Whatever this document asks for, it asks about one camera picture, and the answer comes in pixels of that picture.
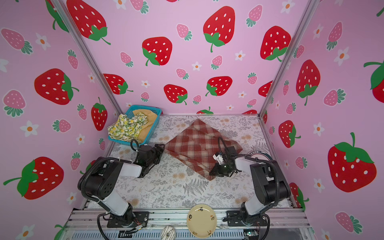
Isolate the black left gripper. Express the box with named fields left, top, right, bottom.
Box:
left=147, top=143, right=165, bottom=169

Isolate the red plaid skirt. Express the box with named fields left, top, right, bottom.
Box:
left=164, top=118, right=244, bottom=181

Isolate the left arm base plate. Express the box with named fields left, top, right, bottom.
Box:
left=107, top=211, right=150, bottom=228

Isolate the pink plate with teal rim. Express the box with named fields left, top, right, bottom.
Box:
left=249, top=151, right=273, bottom=161

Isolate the cream plate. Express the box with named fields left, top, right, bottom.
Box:
left=187, top=204, right=218, bottom=239

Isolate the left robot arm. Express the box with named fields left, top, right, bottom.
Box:
left=78, top=140, right=165, bottom=217

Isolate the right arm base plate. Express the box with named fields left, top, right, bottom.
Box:
left=223, top=210, right=270, bottom=227

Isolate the teal plastic basket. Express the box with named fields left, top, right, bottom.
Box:
left=109, top=105, right=162, bottom=146

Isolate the chocolate drizzled donut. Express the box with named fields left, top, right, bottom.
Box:
left=161, top=226, right=176, bottom=240

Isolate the aluminium frame rail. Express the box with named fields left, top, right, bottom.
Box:
left=56, top=208, right=316, bottom=240

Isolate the lemon print skirt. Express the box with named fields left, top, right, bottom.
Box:
left=108, top=112, right=149, bottom=143

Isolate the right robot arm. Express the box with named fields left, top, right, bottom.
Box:
left=210, top=147, right=291, bottom=221

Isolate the tan skirt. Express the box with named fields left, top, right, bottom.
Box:
left=133, top=109, right=158, bottom=143

